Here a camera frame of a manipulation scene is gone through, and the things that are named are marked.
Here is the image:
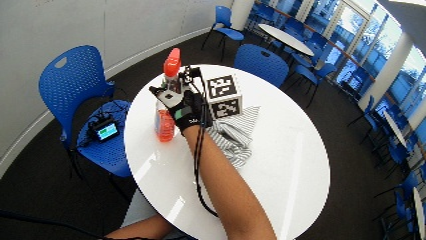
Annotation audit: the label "white column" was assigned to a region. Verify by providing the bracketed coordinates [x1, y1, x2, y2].
[229, 0, 257, 32]

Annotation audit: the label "black glove camera mount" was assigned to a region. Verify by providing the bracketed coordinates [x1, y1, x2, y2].
[178, 65, 204, 85]

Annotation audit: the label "row of blue chairs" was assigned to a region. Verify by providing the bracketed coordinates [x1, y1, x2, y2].
[346, 94, 426, 240]

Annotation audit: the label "window wall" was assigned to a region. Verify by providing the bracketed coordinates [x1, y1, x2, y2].
[254, 0, 426, 141]

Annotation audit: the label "wooden handrail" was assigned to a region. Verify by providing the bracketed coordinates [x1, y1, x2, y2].
[254, 0, 378, 83]

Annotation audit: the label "round white background table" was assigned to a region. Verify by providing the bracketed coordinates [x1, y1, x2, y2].
[411, 186, 426, 240]
[257, 23, 315, 57]
[382, 109, 407, 148]

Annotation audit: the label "spray bottle with orange liquid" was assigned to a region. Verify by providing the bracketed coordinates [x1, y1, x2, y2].
[154, 47, 184, 143]

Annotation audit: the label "black device with screen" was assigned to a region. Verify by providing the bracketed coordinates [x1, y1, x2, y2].
[88, 116, 121, 143]

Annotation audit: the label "grey striped cloth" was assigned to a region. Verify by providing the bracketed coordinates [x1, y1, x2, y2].
[205, 105, 263, 169]

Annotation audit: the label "blue perforated chair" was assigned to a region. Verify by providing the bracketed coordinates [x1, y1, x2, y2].
[37, 44, 134, 181]
[233, 43, 290, 89]
[289, 62, 339, 108]
[201, 4, 246, 62]

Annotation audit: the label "black glove cable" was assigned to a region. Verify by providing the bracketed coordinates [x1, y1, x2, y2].
[190, 68, 221, 219]

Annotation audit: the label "person's grey trousers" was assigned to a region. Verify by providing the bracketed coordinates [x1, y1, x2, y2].
[120, 188, 160, 229]

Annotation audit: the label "white marker cube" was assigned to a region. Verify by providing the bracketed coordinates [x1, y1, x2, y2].
[205, 74, 245, 121]

